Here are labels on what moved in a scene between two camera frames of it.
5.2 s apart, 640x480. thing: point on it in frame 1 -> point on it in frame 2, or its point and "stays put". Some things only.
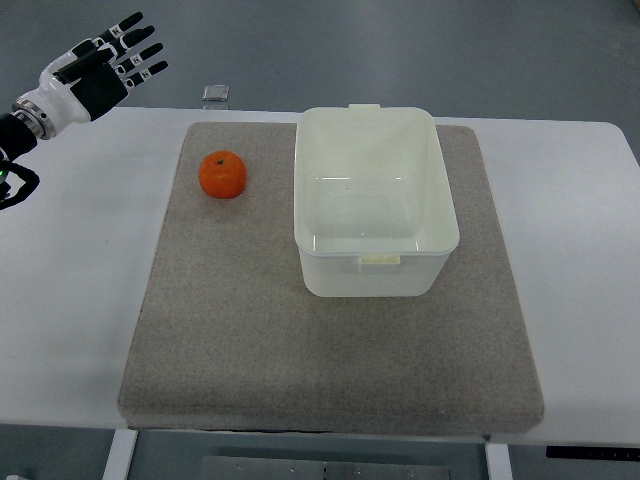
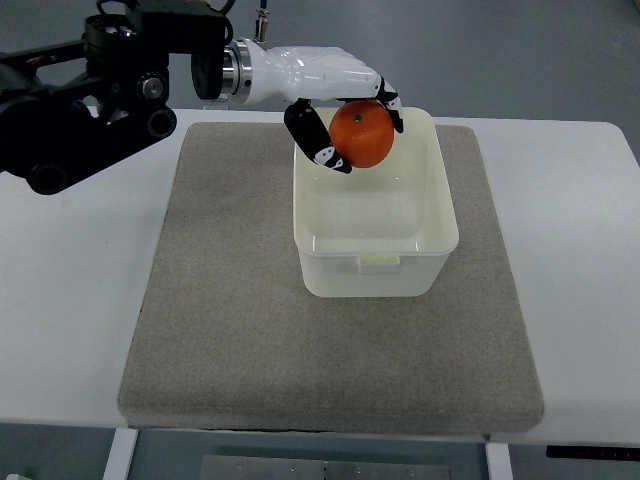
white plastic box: (375, 214) stays put
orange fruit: (222, 174) -> (363, 132)
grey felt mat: (229, 341) stays put
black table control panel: (591, 452) stays put
